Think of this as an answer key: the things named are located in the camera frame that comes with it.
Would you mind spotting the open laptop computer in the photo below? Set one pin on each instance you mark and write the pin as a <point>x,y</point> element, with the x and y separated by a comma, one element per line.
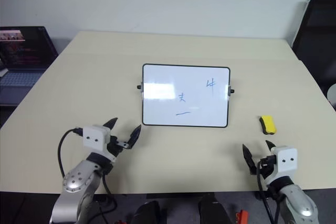
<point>22,56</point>

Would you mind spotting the small black-framed whiteboard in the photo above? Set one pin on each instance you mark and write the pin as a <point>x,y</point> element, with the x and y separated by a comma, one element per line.
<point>183,95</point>

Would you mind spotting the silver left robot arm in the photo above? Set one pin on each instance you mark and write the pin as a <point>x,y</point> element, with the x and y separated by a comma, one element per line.
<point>78,182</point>

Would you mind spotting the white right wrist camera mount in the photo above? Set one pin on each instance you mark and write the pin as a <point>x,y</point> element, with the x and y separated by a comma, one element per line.
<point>286,159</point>

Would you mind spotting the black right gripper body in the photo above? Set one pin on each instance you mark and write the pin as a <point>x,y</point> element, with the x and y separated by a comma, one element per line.
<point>267,166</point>

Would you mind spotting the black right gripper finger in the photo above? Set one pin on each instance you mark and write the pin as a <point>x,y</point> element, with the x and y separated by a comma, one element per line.
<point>270,146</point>
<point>248,157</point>

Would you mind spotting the dark rounded shape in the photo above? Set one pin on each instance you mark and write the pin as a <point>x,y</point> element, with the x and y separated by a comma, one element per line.
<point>212,209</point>
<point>148,213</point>

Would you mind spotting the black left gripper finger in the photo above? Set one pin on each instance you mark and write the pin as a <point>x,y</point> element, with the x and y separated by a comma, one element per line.
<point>135,136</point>
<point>112,123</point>

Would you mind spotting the yellow and black eraser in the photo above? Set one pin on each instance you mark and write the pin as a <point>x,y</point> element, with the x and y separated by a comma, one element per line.
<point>268,123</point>

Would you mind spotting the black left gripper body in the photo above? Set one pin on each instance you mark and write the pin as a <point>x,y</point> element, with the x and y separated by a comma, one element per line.
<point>113,146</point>

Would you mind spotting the white round object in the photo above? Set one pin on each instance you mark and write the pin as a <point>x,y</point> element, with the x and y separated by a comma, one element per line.
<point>332,93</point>

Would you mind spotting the red clip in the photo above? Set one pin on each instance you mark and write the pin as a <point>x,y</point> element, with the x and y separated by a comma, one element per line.
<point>242,216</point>

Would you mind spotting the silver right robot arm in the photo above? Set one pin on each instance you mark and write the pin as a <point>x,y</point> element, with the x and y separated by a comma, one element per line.
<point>296,203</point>

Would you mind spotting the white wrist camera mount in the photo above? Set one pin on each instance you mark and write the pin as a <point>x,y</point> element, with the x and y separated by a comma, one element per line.
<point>286,159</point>
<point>93,137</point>

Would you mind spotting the black chair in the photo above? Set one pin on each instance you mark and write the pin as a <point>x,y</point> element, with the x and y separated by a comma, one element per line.
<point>317,45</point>

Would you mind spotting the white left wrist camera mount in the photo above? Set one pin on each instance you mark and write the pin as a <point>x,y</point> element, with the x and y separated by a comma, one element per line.
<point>93,137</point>

